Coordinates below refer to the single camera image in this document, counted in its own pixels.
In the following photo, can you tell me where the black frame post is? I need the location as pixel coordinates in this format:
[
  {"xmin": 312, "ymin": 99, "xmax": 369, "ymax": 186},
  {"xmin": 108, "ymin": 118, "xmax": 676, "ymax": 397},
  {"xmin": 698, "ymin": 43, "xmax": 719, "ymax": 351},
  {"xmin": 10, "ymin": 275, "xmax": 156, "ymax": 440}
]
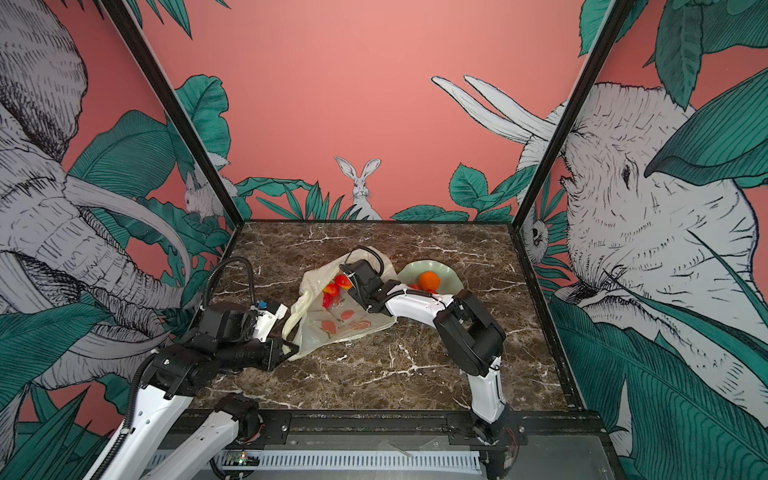
[
  {"xmin": 100, "ymin": 0, "xmax": 245, "ymax": 228},
  {"xmin": 512, "ymin": 0, "xmax": 634, "ymax": 232}
]

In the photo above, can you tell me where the light green scalloped bowl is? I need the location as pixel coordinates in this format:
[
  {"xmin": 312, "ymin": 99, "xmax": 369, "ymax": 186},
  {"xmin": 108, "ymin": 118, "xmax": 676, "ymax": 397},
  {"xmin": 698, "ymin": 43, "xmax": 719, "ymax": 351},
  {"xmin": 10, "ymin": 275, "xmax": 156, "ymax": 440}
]
[{"xmin": 397, "ymin": 260, "xmax": 464, "ymax": 295}]

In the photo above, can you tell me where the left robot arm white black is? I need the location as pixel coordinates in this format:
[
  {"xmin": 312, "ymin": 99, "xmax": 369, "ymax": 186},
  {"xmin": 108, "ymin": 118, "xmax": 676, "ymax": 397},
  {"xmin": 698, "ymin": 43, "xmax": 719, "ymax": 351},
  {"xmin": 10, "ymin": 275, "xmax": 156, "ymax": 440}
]
[{"xmin": 85, "ymin": 256, "xmax": 299, "ymax": 479}]

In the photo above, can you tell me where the black front mounting rail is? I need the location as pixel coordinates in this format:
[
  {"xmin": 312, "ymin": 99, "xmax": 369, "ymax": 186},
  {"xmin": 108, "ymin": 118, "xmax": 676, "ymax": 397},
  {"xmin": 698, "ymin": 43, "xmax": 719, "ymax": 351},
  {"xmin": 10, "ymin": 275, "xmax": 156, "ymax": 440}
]
[{"xmin": 247, "ymin": 409, "xmax": 607, "ymax": 448}]

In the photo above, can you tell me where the black frame post left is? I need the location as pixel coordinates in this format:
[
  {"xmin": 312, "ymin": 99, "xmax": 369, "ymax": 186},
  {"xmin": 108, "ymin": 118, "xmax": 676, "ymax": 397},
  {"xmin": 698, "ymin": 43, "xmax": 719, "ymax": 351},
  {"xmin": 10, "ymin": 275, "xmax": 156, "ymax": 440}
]
[{"xmin": 100, "ymin": 0, "xmax": 245, "ymax": 228}]

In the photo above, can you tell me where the orange fruit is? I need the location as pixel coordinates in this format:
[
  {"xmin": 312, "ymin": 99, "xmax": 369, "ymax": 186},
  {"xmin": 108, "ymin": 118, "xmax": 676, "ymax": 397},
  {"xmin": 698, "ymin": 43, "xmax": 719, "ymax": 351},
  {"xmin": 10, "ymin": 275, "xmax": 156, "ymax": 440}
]
[{"xmin": 417, "ymin": 271, "xmax": 442, "ymax": 293}]

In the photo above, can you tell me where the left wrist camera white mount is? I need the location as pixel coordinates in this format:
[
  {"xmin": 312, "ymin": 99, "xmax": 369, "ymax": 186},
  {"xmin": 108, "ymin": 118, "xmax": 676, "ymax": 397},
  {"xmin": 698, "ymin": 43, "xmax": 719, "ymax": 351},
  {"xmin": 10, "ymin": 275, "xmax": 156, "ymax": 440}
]
[{"xmin": 252, "ymin": 300, "xmax": 288, "ymax": 342}]

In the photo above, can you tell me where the black frame post right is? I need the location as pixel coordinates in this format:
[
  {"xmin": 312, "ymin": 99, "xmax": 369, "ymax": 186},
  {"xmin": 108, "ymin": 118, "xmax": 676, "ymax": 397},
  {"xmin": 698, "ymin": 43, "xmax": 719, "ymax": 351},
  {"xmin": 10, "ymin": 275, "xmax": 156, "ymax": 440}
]
[{"xmin": 512, "ymin": 0, "xmax": 634, "ymax": 232}]

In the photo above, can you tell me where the translucent plastic fruit bag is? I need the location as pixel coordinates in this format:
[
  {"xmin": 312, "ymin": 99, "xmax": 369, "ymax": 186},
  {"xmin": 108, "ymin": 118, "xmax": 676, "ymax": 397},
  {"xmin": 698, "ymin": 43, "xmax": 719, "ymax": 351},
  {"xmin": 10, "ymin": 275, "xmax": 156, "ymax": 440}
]
[{"xmin": 282, "ymin": 247, "xmax": 397, "ymax": 361}]

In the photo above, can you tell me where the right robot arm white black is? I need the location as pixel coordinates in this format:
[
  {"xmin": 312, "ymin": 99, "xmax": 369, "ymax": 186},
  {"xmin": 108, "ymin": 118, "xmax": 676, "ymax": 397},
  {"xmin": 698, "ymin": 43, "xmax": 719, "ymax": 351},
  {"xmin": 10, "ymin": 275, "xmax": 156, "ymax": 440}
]
[{"xmin": 339, "ymin": 246, "xmax": 512, "ymax": 445}]

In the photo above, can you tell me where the white slotted cable duct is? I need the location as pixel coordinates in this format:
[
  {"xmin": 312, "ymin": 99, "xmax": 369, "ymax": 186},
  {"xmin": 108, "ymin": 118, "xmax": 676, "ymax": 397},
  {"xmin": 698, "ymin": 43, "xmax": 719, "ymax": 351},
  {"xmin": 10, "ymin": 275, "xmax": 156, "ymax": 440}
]
[{"xmin": 146, "ymin": 449, "xmax": 483, "ymax": 474}]

